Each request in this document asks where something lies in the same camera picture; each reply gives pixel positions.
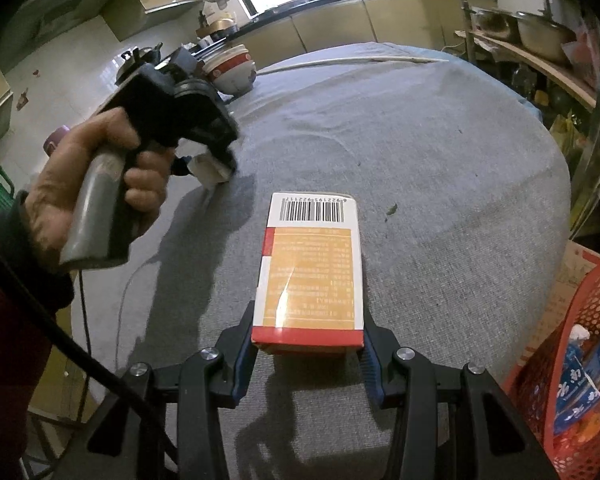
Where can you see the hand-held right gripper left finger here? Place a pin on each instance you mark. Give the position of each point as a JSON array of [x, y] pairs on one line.
[[242, 360]]

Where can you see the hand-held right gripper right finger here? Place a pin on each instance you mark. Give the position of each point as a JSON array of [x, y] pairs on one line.
[[370, 370]]

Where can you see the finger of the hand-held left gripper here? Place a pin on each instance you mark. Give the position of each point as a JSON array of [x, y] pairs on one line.
[[182, 164]]

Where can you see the small silver white box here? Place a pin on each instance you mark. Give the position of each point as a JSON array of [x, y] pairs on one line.
[[210, 172]]

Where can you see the orange carton box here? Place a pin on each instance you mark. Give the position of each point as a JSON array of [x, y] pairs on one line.
[[310, 280]]

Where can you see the blue carton box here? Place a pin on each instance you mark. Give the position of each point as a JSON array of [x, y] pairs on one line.
[[580, 385]]

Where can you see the white tissue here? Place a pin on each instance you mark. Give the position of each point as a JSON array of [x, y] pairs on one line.
[[577, 332]]

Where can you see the person's left forearm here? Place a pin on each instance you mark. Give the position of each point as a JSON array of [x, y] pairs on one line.
[[10, 360]]

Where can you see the person's left hand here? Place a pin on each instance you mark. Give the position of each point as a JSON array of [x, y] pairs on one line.
[[60, 175]]

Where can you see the stacked white red bowls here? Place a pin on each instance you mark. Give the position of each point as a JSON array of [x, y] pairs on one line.
[[232, 72]]

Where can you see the black wok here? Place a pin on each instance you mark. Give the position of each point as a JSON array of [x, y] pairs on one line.
[[130, 62]]

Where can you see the golden cooking pot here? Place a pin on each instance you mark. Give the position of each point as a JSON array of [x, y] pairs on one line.
[[220, 27]]

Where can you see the maroon thermos bottle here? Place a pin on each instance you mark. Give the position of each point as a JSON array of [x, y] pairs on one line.
[[55, 140]]

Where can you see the range hood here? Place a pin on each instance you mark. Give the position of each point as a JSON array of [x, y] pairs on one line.
[[65, 10]]

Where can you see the thin white rod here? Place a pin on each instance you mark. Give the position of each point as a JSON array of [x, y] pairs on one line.
[[355, 60]]

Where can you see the beige base cabinets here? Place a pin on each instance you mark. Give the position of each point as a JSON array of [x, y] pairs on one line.
[[380, 15]]

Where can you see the blue under cloth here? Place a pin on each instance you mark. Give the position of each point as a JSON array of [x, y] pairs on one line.
[[530, 108]]

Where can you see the yellow plastic bag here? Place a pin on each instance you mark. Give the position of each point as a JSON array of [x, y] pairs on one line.
[[567, 127]]

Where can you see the small lidded pot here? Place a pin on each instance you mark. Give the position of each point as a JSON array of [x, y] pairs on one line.
[[490, 22]]

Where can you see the shelf with wooden boards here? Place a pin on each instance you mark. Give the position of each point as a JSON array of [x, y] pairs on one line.
[[555, 72]]

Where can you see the steel pot with lid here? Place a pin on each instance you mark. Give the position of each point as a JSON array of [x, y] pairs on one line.
[[542, 35]]

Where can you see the pink plastic bag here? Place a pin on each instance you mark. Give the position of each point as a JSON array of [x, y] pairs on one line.
[[580, 47]]

